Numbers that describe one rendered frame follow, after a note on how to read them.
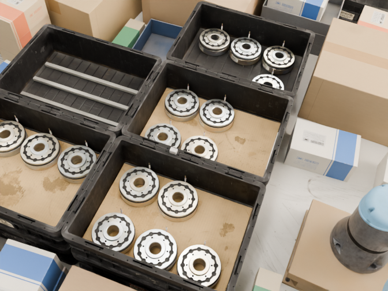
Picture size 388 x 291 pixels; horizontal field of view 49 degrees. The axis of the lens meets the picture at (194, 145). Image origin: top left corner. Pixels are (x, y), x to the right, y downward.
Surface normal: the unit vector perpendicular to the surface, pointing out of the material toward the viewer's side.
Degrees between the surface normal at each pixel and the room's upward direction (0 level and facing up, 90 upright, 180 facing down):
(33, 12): 90
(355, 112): 90
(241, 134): 0
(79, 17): 90
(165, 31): 90
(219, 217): 0
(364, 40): 0
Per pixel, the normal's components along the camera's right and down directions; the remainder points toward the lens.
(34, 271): 0.04, -0.57
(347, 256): -0.71, 0.31
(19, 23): 0.88, 0.41
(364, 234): -0.78, 0.49
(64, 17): -0.46, 0.72
